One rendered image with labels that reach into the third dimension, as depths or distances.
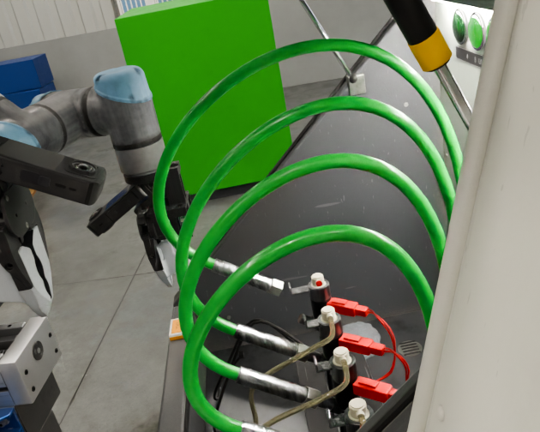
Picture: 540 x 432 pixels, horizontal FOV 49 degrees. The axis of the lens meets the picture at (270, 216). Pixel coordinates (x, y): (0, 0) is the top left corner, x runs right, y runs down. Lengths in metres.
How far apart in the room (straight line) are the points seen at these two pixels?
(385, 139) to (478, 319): 0.75
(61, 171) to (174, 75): 3.37
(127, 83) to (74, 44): 6.71
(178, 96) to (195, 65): 0.23
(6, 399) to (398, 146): 0.80
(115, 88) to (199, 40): 3.02
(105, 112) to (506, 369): 0.70
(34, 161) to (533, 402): 0.45
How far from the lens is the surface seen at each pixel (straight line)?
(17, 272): 0.60
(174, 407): 0.92
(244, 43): 3.88
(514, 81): 0.30
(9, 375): 1.10
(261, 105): 3.96
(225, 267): 0.75
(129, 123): 0.88
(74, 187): 0.57
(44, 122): 0.87
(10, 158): 0.57
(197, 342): 0.51
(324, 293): 0.77
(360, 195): 1.08
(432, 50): 0.36
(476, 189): 0.35
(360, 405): 0.58
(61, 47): 7.64
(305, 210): 1.07
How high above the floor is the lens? 1.53
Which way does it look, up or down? 24 degrees down
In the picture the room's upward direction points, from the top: 11 degrees counter-clockwise
